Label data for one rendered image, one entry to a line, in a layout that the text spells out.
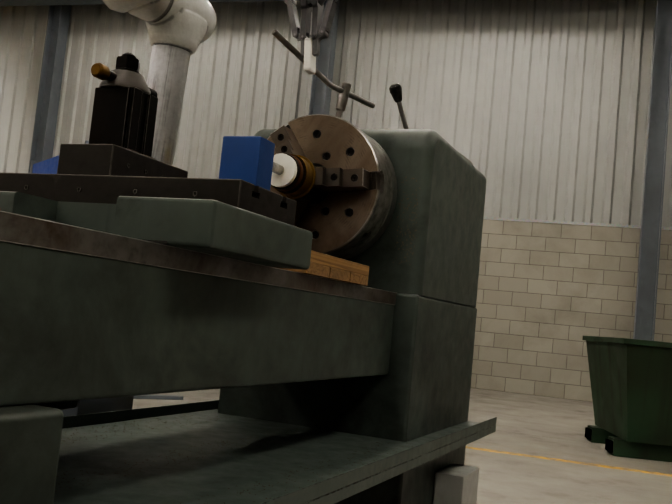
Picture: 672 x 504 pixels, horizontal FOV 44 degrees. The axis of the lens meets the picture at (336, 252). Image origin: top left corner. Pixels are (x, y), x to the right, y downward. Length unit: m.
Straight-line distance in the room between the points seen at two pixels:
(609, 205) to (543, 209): 0.89
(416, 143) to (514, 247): 10.08
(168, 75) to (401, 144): 0.67
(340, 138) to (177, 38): 0.63
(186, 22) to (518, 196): 10.10
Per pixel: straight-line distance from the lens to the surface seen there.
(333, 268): 1.49
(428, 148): 1.91
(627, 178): 12.12
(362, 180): 1.73
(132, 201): 1.08
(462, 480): 2.13
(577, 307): 11.88
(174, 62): 2.25
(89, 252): 0.93
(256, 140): 1.52
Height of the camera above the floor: 0.80
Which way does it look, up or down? 5 degrees up
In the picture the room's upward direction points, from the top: 6 degrees clockwise
